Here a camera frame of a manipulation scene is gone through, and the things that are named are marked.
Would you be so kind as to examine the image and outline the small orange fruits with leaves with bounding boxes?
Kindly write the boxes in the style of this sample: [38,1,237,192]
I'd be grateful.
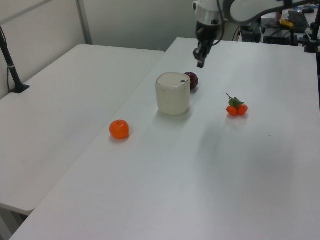
[225,92,249,117]

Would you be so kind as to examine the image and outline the black camera stand pole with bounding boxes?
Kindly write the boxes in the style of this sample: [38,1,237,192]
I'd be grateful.
[0,24,30,94]

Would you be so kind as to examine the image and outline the cream garbage bin with lid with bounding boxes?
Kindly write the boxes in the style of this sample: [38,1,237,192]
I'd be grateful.
[154,71,192,117]

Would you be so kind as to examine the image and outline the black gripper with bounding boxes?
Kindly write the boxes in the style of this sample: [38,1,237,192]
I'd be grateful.
[192,20,222,69]

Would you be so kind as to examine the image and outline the black clamp stand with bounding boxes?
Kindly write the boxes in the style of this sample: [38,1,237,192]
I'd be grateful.
[303,21,320,54]

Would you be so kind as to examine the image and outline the orange tangerine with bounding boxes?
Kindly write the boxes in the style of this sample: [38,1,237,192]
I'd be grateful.
[108,119,131,140]

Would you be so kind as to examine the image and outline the yellow tool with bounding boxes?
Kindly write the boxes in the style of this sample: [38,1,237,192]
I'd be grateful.
[279,18,295,28]

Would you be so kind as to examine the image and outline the black equipment box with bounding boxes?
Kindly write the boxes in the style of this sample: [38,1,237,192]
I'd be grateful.
[261,25,299,46]

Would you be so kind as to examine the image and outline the black keyboard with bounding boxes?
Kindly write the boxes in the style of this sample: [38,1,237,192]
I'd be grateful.
[287,9,310,27]

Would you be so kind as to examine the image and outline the dark red plum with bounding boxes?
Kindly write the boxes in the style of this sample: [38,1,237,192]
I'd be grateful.
[184,71,200,91]

